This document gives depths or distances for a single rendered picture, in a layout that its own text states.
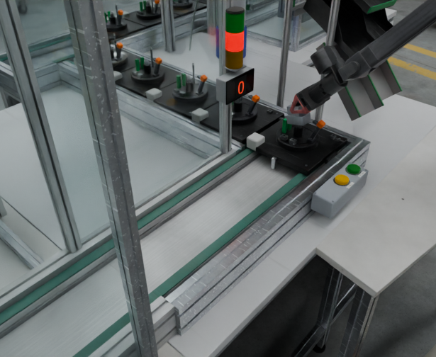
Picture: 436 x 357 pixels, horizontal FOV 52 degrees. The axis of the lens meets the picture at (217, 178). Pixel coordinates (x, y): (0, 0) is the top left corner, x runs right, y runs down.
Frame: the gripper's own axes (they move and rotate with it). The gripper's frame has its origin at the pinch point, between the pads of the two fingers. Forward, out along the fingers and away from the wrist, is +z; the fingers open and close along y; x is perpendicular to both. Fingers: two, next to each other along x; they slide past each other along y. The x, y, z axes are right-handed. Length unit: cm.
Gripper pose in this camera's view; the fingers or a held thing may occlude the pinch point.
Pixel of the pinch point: (296, 108)
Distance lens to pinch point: 146.9
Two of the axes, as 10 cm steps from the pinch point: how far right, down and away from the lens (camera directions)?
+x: 5.3, 8.5, -0.1
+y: -6.9, 4.3, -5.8
